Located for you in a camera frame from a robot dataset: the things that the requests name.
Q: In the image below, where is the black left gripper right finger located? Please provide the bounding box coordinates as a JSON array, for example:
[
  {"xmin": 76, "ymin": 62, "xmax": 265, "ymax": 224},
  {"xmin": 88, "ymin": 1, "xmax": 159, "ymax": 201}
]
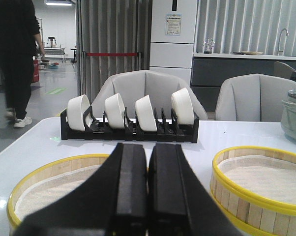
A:
[{"xmin": 148, "ymin": 144, "xmax": 241, "ymax": 236}]

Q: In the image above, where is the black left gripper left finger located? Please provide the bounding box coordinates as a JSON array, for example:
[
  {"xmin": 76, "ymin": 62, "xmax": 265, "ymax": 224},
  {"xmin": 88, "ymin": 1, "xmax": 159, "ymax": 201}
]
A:
[{"xmin": 14, "ymin": 143, "xmax": 147, "ymax": 236}]

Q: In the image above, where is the bamboo steamer tray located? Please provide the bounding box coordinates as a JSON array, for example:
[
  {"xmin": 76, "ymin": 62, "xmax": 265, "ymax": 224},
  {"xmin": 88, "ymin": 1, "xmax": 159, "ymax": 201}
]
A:
[
  {"xmin": 210, "ymin": 146, "xmax": 296, "ymax": 236},
  {"xmin": 6, "ymin": 153, "xmax": 148, "ymax": 236}
]

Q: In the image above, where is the black dish rack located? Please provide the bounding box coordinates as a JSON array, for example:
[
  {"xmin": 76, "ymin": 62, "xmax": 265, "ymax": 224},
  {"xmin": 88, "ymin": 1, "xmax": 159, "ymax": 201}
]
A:
[{"xmin": 60, "ymin": 106, "xmax": 199, "ymax": 143}]

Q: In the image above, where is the white bowl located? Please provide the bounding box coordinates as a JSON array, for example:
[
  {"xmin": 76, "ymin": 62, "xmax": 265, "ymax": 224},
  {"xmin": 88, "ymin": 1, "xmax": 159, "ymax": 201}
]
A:
[
  {"xmin": 135, "ymin": 95, "xmax": 157, "ymax": 132},
  {"xmin": 171, "ymin": 88, "xmax": 194, "ymax": 125},
  {"xmin": 105, "ymin": 93, "xmax": 125, "ymax": 129},
  {"xmin": 67, "ymin": 94, "xmax": 90, "ymax": 131}
]

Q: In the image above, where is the left grey chair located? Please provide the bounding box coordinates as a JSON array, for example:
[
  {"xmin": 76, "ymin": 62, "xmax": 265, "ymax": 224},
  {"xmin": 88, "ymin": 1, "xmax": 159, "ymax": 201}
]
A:
[{"xmin": 92, "ymin": 70, "xmax": 208, "ymax": 120}]

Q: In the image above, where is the grey chair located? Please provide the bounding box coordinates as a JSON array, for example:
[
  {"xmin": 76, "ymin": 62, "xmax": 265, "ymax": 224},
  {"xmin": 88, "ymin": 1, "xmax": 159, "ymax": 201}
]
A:
[
  {"xmin": 92, "ymin": 70, "xmax": 208, "ymax": 120},
  {"xmin": 215, "ymin": 74, "xmax": 296, "ymax": 122}
]

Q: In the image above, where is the right grey chair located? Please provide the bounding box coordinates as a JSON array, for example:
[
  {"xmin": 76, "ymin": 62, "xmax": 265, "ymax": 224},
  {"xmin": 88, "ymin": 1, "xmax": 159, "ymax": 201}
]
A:
[{"xmin": 215, "ymin": 74, "xmax": 296, "ymax": 122}]

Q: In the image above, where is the dark kitchen counter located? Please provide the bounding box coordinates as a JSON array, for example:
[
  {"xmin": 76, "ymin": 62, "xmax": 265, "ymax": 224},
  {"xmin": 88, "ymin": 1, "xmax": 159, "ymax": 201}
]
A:
[{"xmin": 190, "ymin": 53, "xmax": 296, "ymax": 112}]

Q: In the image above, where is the green electric cooking pot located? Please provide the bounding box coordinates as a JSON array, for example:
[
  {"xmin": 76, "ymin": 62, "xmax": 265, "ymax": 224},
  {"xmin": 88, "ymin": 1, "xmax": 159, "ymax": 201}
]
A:
[{"xmin": 281, "ymin": 89, "xmax": 296, "ymax": 140}]

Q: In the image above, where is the red barrier belt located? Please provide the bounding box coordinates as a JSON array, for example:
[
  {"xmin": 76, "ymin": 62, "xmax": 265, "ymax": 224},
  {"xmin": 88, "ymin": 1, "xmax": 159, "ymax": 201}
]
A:
[{"xmin": 81, "ymin": 51, "xmax": 141, "ymax": 57}]

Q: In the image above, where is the red box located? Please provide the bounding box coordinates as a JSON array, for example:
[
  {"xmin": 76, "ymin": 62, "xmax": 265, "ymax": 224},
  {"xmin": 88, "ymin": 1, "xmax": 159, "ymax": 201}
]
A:
[{"xmin": 32, "ymin": 59, "xmax": 39, "ymax": 83}]

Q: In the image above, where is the yellow plate on counter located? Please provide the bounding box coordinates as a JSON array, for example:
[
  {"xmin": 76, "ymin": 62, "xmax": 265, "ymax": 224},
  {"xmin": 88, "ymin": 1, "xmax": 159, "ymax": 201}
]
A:
[{"xmin": 241, "ymin": 51, "xmax": 264, "ymax": 56}]

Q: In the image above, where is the white refrigerator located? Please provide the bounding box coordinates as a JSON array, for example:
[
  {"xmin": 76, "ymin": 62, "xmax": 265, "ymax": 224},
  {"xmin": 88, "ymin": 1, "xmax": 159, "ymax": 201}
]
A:
[{"xmin": 149, "ymin": 0, "xmax": 198, "ymax": 84}]

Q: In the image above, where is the chrome faucet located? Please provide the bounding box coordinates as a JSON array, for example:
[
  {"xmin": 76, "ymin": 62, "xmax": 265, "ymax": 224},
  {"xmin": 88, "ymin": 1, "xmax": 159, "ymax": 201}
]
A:
[{"xmin": 277, "ymin": 28, "xmax": 289, "ymax": 56}]

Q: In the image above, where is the person in black clothes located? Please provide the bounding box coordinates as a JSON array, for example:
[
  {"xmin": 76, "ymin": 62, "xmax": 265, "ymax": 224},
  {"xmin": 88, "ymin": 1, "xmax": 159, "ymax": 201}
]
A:
[{"xmin": 0, "ymin": 0, "xmax": 45, "ymax": 128}]

